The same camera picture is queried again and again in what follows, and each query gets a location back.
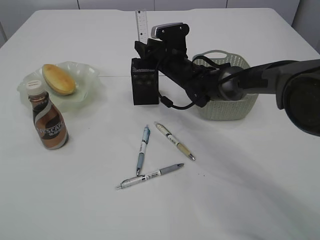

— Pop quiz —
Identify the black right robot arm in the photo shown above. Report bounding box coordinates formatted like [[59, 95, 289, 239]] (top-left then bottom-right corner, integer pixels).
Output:
[[134, 39, 320, 136]]

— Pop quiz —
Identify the light green plastic basket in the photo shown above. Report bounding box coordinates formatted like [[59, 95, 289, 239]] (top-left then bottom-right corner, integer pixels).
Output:
[[192, 50, 259, 121]]

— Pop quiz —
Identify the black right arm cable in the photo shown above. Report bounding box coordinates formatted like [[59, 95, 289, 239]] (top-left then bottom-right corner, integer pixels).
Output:
[[154, 49, 233, 110]]

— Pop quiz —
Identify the transparent plastic ruler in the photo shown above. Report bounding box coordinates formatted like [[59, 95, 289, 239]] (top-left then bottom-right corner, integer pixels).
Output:
[[135, 9, 148, 44]]

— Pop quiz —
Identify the blue grip ballpoint pen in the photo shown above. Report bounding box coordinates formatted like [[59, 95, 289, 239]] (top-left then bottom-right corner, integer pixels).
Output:
[[136, 124, 151, 176]]

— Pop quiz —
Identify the black mesh pen holder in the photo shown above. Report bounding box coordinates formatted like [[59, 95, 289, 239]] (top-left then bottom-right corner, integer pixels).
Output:
[[130, 58, 159, 106]]

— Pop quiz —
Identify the brown Nescafe coffee bottle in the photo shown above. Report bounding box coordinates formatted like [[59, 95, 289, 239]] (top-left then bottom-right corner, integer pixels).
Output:
[[26, 80, 69, 150]]

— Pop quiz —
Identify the beige patterned ballpoint pen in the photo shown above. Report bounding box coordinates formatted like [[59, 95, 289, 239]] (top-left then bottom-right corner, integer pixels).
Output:
[[154, 122, 196, 161]]

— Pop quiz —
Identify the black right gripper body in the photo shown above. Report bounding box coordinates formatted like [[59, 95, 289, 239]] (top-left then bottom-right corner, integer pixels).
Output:
[[145, 38, 190, 73]]

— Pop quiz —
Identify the grey grip ballpoint pen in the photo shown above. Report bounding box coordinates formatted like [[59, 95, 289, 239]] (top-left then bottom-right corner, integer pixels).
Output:
[[115, 163, 185, 190]]

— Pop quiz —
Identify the yellow bread loaf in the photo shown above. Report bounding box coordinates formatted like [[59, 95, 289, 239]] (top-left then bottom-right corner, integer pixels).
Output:
[[42, 64, 76, 96]]

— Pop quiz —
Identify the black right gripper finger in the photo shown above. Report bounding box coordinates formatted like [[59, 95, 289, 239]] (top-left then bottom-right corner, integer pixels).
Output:
[[134, 39, 152, 60]]

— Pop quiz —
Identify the translucent green wavy plate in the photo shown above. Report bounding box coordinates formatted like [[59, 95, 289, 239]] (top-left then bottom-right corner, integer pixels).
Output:
[[17, 61, 102, 113]]

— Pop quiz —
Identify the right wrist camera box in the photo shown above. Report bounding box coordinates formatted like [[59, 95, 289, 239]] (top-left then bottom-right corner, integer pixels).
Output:
[[151, 22, 190, 52]]

